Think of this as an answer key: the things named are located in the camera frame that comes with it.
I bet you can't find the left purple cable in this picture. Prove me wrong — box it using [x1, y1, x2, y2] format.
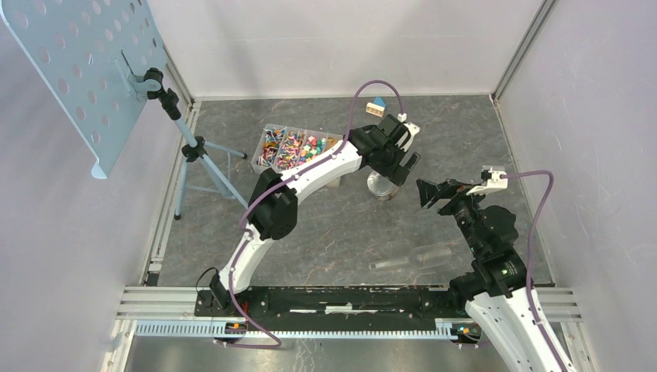
[225, 79, 407, 350]

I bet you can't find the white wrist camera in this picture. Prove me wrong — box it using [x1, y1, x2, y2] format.
[466, 166, 508, 195]
[396, 113, 420, 152]

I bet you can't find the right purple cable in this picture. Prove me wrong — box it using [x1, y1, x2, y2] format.
[505, 170, 571, 372]

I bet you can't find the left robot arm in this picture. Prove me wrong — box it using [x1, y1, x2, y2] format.
[210, 114, 421, 316]

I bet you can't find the light blue tripod stand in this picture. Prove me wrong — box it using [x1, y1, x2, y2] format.
[126, 67, 248, 220]

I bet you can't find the round jar lid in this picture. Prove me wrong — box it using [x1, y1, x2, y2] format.
[366, 171, 395, 187]

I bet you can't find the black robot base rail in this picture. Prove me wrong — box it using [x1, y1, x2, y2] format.
[194, 285, 468, 332]

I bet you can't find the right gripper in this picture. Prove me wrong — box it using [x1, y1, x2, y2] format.
[414, 177, 490, 255]

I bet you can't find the purple cable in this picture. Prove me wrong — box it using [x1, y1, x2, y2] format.
[505, 170, 571, 372]
[225, 79, 407, 350]

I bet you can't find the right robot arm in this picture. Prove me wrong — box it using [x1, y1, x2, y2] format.
[416, 170, 576, 371]

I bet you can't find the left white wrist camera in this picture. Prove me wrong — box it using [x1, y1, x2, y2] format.
[396, 113, 420, 152]

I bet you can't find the light blue perforated board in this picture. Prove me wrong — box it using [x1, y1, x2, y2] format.
[1, 0, 168, 179]

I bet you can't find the clear compartment candy box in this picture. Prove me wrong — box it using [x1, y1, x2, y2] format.
[251, 124, 342, 174]

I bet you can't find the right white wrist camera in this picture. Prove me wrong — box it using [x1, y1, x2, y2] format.
[466, 166, 508, 195]

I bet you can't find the clear round plastic jar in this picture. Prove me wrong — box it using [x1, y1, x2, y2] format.
[368, 184, 399, 202]

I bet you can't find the clear plastic scoop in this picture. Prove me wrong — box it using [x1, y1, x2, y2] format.
[369, 244, 452, 270]

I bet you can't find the toy block house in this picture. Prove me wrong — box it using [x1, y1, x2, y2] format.
[366, 97, 387, 117]

